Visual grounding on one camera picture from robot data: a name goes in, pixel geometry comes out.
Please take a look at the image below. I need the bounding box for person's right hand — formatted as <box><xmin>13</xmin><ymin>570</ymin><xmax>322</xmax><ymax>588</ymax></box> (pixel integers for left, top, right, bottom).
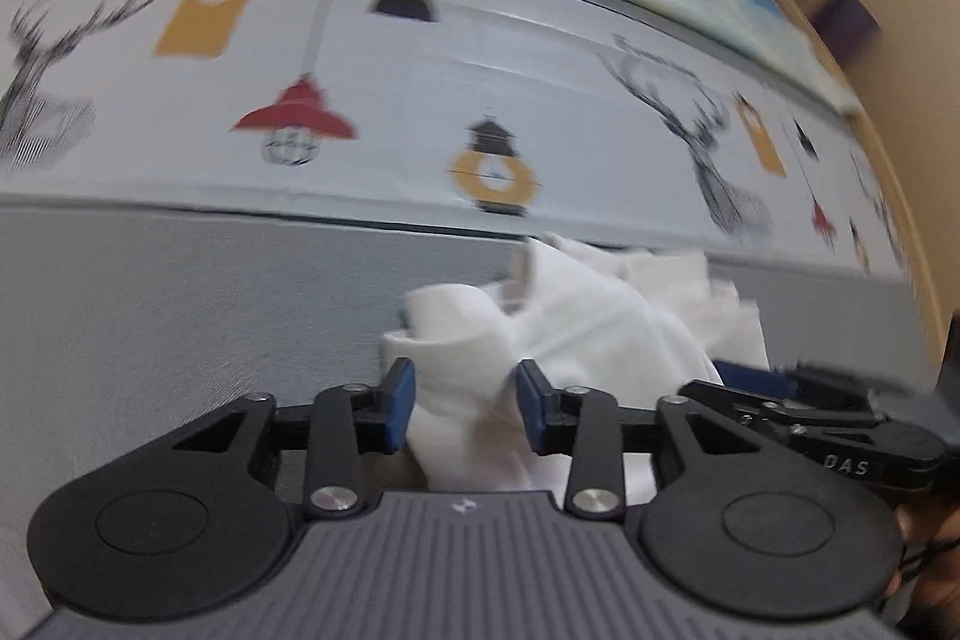
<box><xmin>885</xmin><ymin>497</ymin><xmax>960</xmax><ymax>640</ymax></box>

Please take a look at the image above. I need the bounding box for white t-shirt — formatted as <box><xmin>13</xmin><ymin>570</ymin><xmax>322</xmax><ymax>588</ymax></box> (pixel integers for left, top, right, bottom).
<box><xmin>381</xmin><ymin>233</ymin><xmax>767</xmax><ymax>510</ymax></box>

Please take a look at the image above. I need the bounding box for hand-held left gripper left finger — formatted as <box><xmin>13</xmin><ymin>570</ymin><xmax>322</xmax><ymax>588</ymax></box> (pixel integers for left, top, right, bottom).
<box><xmin>157</xmin><ymin>359</ymin><xmax>417</xmax><ymax>519</ymax></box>

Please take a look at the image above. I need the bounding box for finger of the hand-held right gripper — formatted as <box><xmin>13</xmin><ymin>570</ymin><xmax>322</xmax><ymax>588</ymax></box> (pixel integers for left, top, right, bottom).
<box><xmin>677</xmin><ymin>379</ymin><xmax>880</xmax><ymax>437</ymax></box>
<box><xmin>711</xmin><ymin>359</ymin><xmax>887</xmax><ymax>407</ymax></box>

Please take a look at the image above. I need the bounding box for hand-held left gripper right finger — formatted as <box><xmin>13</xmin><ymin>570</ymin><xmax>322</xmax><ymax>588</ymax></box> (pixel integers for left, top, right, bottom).
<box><xmin>516</xmin><ymin>361</ymin><xmax>758</xmax><ymax>519</ymax></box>

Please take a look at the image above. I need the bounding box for grey printed bed sheet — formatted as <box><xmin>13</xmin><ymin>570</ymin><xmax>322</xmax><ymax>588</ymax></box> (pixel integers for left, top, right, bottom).
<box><xmin>0</xmin><ymin>0</ymin><xmax>946</xmax><ymax>611</ymax></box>

